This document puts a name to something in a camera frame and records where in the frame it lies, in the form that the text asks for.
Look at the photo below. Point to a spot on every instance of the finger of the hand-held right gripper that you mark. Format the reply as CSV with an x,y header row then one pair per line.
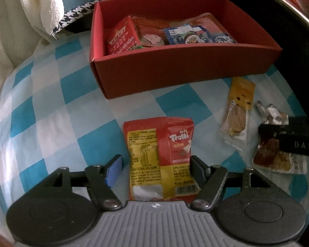
x,y
269,130
303,122

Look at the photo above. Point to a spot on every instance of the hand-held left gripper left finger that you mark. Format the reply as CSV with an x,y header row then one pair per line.
x,y
114,169

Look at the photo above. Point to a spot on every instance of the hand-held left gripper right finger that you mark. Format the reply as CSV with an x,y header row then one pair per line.
x,y
197,170

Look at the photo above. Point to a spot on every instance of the brown silver snack packet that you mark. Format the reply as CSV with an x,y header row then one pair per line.
x,y
271,154

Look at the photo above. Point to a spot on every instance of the red yellow gummy packet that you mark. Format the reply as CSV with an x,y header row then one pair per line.
x,y
159,157

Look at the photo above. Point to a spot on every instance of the red cardboard box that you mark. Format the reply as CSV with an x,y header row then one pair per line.
x,y
185,64

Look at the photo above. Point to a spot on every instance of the yellow clear snack packet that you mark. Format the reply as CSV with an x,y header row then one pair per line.
x,y
240,103

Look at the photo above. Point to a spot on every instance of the dark-edged side table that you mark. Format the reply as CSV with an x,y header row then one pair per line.
x,y
293,38

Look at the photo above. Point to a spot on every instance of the blue white checkered cloth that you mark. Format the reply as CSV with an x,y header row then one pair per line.
x,y
54,95

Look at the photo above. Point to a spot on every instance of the pink red snack packet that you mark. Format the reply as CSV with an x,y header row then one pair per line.
x,y
208,22

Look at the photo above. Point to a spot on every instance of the blue snack packet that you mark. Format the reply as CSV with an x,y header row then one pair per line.
x,y
185,34

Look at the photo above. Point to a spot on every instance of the red packet with white print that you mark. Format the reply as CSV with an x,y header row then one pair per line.
x,y
122,37

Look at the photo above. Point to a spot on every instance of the red packet with face picture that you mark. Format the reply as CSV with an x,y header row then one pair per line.
x,y
150,33

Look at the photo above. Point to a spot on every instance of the white fluffy blanket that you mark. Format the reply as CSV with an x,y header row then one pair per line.
x,y
28,12

